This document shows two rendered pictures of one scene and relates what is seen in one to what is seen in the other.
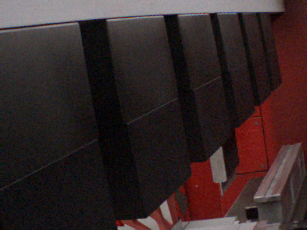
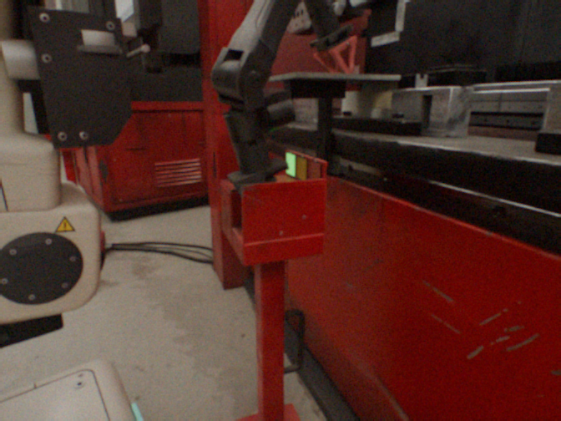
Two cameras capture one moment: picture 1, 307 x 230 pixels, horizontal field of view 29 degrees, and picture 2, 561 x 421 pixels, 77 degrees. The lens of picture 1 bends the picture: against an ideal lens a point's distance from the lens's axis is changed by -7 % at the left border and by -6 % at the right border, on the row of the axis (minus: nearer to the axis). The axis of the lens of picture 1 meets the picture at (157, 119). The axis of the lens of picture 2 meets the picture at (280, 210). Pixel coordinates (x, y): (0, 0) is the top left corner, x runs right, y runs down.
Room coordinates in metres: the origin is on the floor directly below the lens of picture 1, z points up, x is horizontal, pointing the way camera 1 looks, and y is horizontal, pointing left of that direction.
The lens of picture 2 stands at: (0.40, 0.73, 0.94)
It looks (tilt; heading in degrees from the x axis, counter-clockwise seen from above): 17 degrees down; 318
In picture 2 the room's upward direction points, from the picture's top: straight up
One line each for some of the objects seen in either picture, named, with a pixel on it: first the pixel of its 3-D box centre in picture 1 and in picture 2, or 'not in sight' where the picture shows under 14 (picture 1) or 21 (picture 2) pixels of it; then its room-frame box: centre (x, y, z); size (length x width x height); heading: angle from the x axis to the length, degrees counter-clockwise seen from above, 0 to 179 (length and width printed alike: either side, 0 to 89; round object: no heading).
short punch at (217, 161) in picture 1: (225, 156); (386, 22); (0.93, -0.09, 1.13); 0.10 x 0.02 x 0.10; 160
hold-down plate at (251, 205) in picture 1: (266, 194); not in sight; (1.51, -0.24, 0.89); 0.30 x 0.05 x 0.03; 160
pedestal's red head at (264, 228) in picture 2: not in sight; (268, 200); (0.93, 0.29, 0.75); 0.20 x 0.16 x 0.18; 158
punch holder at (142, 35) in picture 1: (111, 112); not in sight; (0.58, 0.04, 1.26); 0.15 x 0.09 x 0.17; 160
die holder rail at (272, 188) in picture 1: (284, 184); (291, 108); (1.45, -0.27, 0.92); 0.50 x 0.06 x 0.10; 160
